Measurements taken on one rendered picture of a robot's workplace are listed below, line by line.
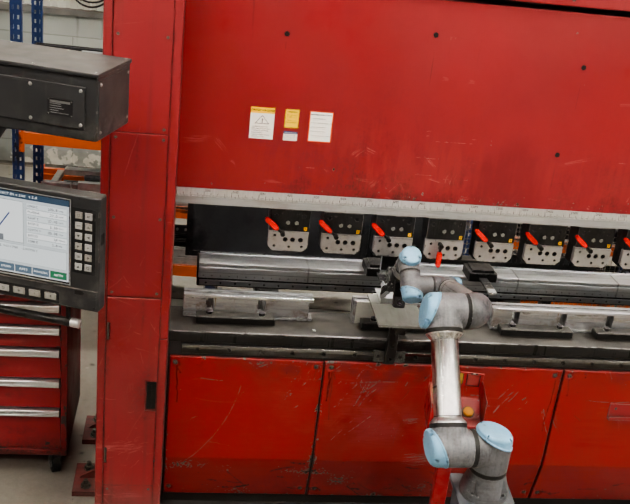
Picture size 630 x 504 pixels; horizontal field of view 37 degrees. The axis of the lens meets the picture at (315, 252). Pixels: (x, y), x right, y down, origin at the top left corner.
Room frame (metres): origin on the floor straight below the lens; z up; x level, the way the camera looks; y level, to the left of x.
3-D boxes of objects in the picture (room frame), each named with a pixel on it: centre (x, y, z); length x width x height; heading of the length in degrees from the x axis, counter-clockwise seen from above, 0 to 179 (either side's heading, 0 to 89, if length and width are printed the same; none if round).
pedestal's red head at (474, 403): (3.04, -0.58, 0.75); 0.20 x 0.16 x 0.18; 89
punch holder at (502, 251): (3.44, -0.68, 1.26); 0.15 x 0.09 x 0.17; 99
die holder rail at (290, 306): (3.30, 0.23, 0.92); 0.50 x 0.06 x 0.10; 99
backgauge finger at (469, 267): (3.62, -0.71, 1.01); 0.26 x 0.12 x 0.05; 9
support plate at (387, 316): (3.24, -0.33, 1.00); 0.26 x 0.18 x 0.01; 9
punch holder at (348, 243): (3.35, -0.09, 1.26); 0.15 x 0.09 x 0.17; 99
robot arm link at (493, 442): (2.47, -0.60, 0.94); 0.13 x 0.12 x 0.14; 101
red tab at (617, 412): (3.39, -1.35, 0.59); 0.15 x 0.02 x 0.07; 99
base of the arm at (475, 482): (2.47, -0.61, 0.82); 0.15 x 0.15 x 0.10
